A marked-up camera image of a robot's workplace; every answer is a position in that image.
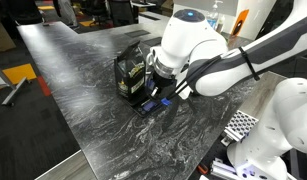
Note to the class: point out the brown cardboard box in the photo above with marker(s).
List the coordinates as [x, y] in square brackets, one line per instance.
[3, 38]

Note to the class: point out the grey metal stand leg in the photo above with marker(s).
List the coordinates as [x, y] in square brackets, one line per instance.
[13, 88]

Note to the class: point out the orange and black sign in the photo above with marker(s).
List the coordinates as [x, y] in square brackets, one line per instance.
[240, 22]

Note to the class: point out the black swivel chair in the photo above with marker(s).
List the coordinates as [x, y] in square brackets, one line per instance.
[121, 11]

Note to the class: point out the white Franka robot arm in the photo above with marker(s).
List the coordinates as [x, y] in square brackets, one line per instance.
[206, 36]

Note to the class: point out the small clear bottle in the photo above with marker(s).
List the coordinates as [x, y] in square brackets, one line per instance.
[221, 24]

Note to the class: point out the perforated metal plate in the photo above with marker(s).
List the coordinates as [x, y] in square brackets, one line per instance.
[241, 125]

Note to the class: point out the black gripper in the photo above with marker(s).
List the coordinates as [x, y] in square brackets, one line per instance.
[164, 85]

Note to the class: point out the aluminium extrusion frame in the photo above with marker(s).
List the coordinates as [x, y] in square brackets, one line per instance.
[226, 170]

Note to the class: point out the clear pump sanitiser bottle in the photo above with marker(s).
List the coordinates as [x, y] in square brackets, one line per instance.
[213, 15]

